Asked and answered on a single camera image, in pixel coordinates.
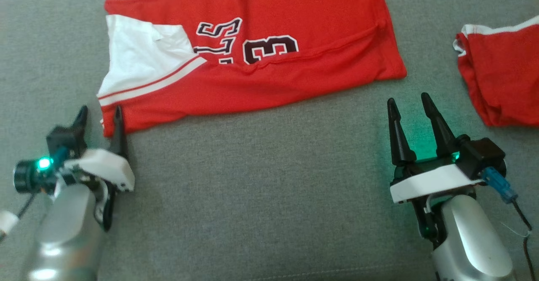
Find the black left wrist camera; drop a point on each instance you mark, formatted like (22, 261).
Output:
(65, 140)

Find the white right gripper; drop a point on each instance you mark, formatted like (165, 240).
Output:
(429, 182)

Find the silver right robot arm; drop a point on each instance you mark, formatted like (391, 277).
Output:
(471, 239)

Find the grey fabric sofa seat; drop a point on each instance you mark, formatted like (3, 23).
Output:
(261, 188)

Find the red shorts white trim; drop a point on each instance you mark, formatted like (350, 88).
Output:
(501, 74)

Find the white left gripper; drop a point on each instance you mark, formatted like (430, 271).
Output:
(109, 169)

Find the red basketball jersey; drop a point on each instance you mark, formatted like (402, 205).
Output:
(294, 11)

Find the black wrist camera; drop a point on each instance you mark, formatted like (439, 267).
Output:
(482, 156)
(65, 140)

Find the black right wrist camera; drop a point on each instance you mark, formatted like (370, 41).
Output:
(482, 156)

